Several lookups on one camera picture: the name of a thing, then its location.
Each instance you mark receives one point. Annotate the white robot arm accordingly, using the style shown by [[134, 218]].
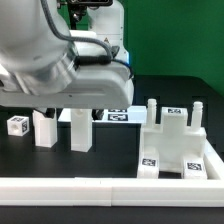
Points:
[[48, 66]]

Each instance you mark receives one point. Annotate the white chair seat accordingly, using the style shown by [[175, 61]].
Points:
[[173, 137]]

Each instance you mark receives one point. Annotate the white long chair back bar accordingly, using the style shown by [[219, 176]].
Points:
[[45, 129]]

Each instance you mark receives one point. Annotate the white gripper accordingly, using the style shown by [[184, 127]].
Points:
[[95, 87]]

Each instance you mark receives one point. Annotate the white cube nut front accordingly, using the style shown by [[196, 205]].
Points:
[[18, 125]]

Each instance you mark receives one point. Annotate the white L-shaped fence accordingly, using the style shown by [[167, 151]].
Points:
[[119, 191]]

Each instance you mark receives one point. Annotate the white tag base sheet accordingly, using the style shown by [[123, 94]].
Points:
[[134, 114]]

